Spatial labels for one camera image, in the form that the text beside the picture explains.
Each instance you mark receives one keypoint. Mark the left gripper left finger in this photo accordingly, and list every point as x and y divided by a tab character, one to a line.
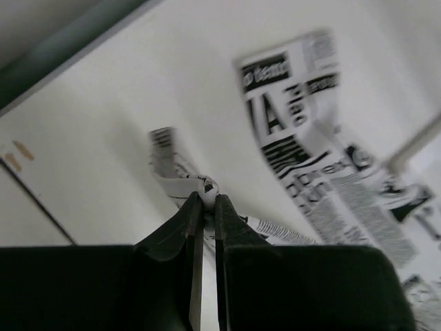
152	285

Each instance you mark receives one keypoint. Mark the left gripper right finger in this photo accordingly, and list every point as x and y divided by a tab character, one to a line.
302	287

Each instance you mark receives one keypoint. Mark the newspaper print trousers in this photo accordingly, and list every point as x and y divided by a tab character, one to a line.
339	188

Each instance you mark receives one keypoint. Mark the white clothes rack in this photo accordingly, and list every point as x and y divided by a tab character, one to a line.
397	162

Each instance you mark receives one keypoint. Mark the aluminium rail left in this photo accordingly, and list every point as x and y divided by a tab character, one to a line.
56	53

